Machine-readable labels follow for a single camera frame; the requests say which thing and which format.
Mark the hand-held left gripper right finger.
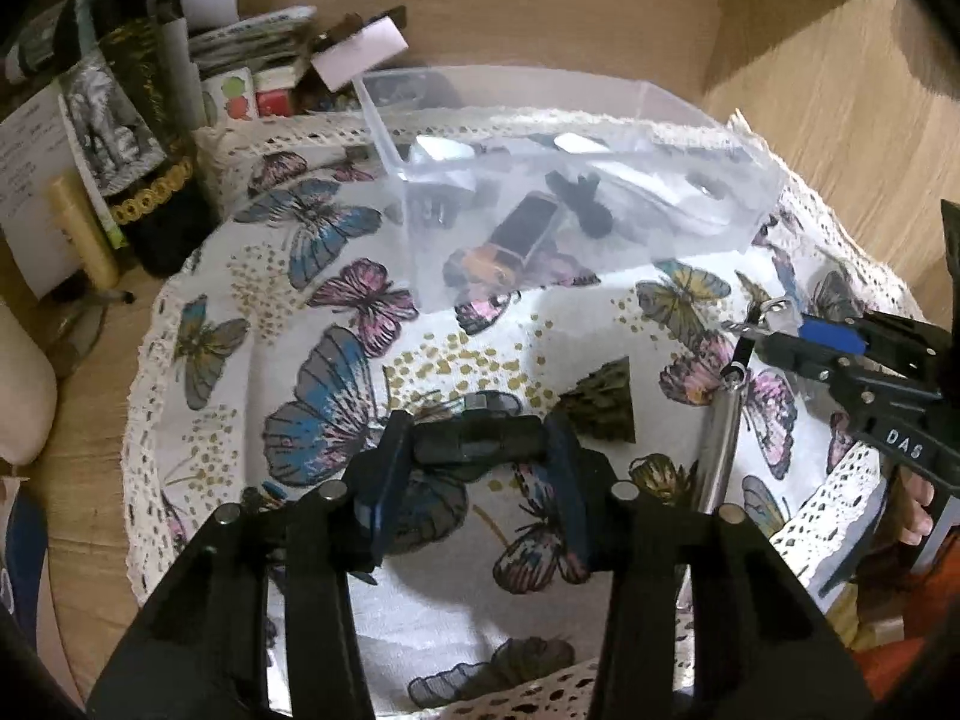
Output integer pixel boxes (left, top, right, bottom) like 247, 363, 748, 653
541, 412, 878, 720

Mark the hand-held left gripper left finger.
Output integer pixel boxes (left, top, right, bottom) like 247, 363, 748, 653
86, 411, 415, 720

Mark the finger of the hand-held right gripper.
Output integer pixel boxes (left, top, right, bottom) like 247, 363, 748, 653
754, 334, 947, 422
796, 311, 952, 376

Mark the small black rectangular block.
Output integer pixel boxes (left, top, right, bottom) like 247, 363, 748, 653
411, 392, 545, 482

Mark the silver metal keychain tube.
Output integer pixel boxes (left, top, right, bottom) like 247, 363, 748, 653
694, 296, 800, 522

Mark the clear plastic storage box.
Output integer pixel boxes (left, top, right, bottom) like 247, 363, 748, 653
352, 66, 785, 314

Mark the person's right hand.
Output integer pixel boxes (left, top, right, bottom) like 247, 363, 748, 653
896, 469, 940, 548

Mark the small dark green pyramid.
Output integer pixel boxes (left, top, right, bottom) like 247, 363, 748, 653
559, 357, 637, 445

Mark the butterfly print lace tablecloth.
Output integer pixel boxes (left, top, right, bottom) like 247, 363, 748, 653
124, 109, 928, 720

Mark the red cloth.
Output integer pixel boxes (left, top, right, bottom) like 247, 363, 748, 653
851, 634, 950, 720

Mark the black clip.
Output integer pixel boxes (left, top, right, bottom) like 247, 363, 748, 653
545, 171, 617, 239

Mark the dark bottle with gold pattern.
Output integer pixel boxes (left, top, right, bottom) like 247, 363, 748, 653
96, 0, 220, 280

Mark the cream rounded object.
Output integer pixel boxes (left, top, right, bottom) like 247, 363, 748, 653
0, 300, 59, 467

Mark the cream yellow tube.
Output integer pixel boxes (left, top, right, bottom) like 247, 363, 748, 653
46, 172, 121, 290

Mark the white cardboard flap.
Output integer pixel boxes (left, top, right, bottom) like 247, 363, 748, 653
310, 18, 410, 91

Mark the grey elephant picture card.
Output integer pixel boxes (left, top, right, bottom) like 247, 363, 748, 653
58, 52, 167, 200

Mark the white handwritten paper note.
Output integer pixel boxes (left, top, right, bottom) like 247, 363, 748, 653
0, 86, 100, 301

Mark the stack of printed papers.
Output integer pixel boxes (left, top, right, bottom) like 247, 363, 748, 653
187, 6, 317, 77

